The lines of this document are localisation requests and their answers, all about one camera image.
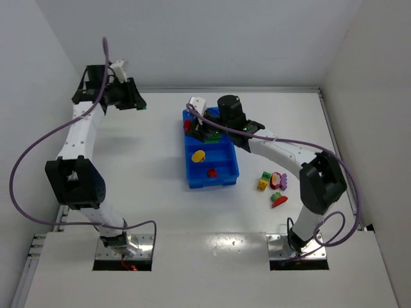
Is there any yellow oval lego piece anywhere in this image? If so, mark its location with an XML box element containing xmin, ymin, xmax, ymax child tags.
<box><xmin>191</xmin><ymin>150</ymin><xmax>206</xmax><ymax>163</ymax></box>

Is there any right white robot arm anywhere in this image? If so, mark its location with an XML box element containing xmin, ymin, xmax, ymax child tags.
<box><xmin>186</xmin><ymin>95</ymin><xmax>347</xmax><ymax>253</ymax></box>

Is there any red white flower lego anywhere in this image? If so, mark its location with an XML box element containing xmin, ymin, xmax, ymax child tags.
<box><xmin>270</xmin><ymin>172</ymin><xmax>282</xmax><ymax>190</ymax></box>

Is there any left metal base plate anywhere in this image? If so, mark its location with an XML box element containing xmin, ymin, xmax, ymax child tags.
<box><xmin>95</xmin><ymin>234</ymin><xmax>153</xmax><ymax>261</ymax></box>

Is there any blue divided plastic bin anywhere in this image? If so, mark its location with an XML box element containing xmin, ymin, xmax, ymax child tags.
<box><xmin>182</xmin><ymin>107</ymin><xmax>240</xmax><ymax>189</ymax></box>

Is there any metal base plate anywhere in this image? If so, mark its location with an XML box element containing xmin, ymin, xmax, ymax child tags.
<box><xmin>95</xmin><ymin>234</ymin><xmax>153</xmax><ymax>261</ymax></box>
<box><xmin>267</xmin><ymin>234</ymin><xmax>327</xmax><ymax>261</ymax></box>

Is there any yellow lego brick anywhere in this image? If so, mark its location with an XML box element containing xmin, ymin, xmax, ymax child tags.
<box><xmin>257</xmin><ymin>179</ymin><xmax>268</xmax><ymax>191</ymax></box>

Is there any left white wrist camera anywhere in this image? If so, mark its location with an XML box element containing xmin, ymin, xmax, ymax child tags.
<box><xmin>109</xmin><ymin>59</ymin><xmax>128</xmax><ymax>83</ymax></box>

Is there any green sloped lego brick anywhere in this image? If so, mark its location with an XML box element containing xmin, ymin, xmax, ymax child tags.
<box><xmin>205</xmin><ymin>132</ymin><xmax>222</xmax><ymax>144</ymax></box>

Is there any green small lego brick right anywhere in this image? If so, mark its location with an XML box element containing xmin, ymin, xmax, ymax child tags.
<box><xmin>270</xmin><ymin>192</ymin><xmax>282</xmax><ymax>201</ymax></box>

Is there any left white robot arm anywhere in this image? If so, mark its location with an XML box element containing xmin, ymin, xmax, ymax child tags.
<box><xmin>45</xmin><ymin>60</ymin><xmax>146</xmax><ymax>257</ymax></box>

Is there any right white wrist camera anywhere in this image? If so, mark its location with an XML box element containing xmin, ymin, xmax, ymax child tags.
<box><xmin>189</xmin><ymin>96</ymin><xmax>207</xmax><ymax>116</ymax></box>

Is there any red half round lego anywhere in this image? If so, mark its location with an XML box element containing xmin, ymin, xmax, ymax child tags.
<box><xmin>272</xmin><ymin>196</ymin><xmax>288</xmax><ymax>208</ymax></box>

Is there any small red lego brick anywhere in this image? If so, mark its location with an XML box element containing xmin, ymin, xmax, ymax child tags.
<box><xmin>207</xmin><ymin>168</ymin><xmax>218</xmax><ymax>178</ymax></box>

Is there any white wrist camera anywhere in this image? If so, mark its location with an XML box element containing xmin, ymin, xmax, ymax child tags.
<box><xmin>189</xmin><ymin>96</ymin><xmax>207</xmax><ymax>116</ymax></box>
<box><xmin>109</xmin><ymin>59</ymin><xmax>128</xmax><ymax>83</ymax></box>

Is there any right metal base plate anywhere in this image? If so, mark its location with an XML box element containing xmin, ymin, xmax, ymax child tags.
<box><xmin>267</xmin><ymin>234</ymin><xmax>327</xmax><ymax>261</ymax></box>

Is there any green striped lego brick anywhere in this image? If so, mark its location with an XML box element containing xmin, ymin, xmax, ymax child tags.
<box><xmin>261</xmin><ymin>171</ymin><xmax>272</xmax><ymax>182</ymax></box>

